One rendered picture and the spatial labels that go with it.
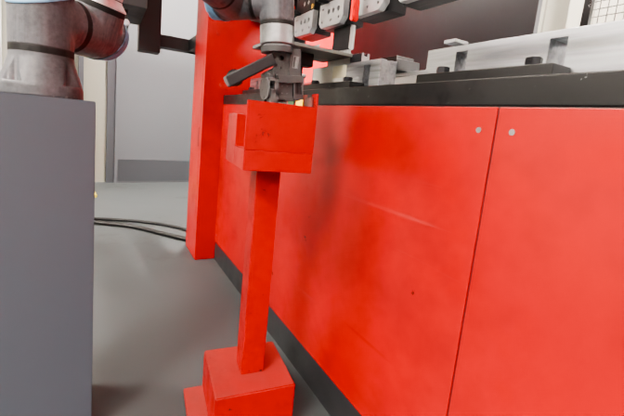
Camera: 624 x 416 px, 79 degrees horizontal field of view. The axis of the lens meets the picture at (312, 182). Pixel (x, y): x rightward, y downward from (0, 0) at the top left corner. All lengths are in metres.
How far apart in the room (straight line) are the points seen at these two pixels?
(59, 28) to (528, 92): 0.88
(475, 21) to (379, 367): 1.23
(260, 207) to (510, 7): 1.09
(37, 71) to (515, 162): 0.89
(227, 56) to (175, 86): 2.34
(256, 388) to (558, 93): 0.89
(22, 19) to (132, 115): 3.34
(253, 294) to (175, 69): 3.59
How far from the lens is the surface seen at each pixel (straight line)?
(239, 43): 2.10
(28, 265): 0.99
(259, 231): 0.95
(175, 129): 4.37
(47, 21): 0.97
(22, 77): 0.95
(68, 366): 1.10
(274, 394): 1.09
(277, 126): 0.84
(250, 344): 1.07
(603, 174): 0.60
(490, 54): 0.87
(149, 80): 4.31
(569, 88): 0.63
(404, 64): 1.41
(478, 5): 1.65
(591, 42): 0.77
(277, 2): 0.88
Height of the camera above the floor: 0.77
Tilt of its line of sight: 9 degrees down
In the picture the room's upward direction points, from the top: 6 degrees clockwise
